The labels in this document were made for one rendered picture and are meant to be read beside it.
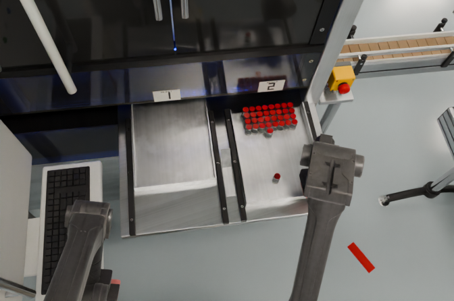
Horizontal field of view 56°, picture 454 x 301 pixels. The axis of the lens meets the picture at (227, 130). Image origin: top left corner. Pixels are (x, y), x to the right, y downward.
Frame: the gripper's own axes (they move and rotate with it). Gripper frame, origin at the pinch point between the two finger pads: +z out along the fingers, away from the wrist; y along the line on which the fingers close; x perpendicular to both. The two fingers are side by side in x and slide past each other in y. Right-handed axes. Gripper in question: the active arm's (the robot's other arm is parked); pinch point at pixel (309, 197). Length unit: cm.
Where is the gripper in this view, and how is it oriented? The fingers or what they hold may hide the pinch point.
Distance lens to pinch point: 138.8
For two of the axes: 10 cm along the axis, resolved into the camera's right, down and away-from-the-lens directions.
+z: -0.3, 6.0, 8.0
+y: -1.1, -8.0, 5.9
